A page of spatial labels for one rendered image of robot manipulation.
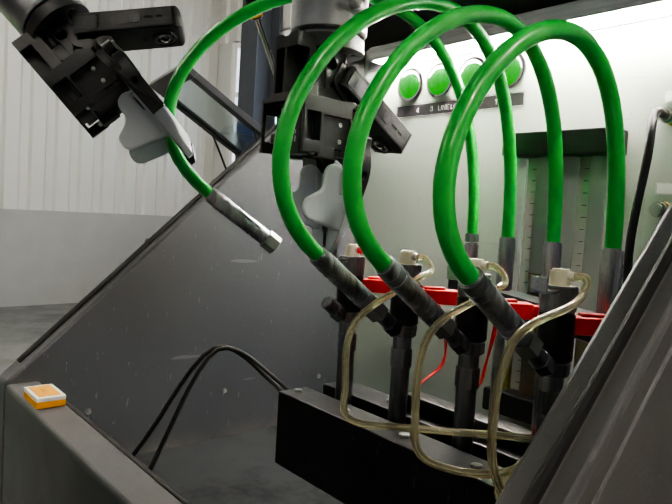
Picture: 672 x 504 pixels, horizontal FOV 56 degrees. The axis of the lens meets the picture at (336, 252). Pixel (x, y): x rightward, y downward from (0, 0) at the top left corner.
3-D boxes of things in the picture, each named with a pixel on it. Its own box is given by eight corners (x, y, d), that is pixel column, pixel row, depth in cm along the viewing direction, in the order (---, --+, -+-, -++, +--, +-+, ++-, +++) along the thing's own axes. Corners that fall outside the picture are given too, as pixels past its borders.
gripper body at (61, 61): (98, 144, 71) (29, 64, 71) (159, 97, 72) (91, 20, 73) (77, 119, 63) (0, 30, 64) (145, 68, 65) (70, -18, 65)
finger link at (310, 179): (270, 253, 64) (275, 161, 63) (316, 253, 68) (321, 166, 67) (288, 255, 62) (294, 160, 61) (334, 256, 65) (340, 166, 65)
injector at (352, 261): (305, 452, 67) (317, 254, 66) (341, 443, 70) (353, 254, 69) (322, 461, 65) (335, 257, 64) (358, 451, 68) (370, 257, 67)
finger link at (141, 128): (155, 185, 66) (101, 122, 67) (200, 149, 67) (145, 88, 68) (148, 174, 63) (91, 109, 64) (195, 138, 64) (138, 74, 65)
